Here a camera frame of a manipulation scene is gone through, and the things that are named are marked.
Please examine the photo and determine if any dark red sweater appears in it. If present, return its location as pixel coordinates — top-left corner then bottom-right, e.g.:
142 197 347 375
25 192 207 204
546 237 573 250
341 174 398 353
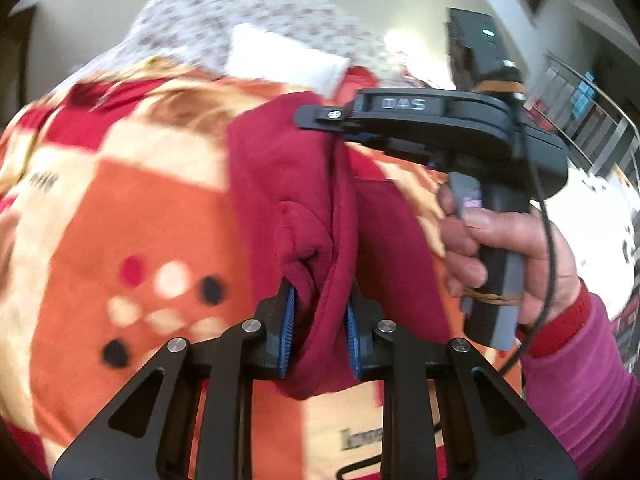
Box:
227 92 450 400

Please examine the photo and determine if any person's right hand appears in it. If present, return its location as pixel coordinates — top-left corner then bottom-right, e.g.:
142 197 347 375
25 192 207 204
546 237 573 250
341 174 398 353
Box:
438 185 591 328

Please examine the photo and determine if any metal stair railing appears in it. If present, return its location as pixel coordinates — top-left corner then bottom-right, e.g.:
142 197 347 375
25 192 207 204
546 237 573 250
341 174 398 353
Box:
525 52 639 185

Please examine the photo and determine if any red heart cushion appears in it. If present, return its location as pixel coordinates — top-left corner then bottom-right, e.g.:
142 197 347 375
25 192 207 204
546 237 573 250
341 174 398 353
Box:
333 66 378 104

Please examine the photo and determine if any red orange patterned blanket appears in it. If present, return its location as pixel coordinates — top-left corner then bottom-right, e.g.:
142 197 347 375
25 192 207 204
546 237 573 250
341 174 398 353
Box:
1 62 462 479

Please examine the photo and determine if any white pillow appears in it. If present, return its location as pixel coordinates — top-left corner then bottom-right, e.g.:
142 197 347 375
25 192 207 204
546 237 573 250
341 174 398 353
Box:
224 23 350 98

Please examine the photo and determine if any floral quilt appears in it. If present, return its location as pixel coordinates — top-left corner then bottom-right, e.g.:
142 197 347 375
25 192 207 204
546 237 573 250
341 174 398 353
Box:
106 0 417 89

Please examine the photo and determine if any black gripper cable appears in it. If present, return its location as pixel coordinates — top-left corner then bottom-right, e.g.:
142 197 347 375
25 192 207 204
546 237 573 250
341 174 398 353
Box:
336 58 559 480

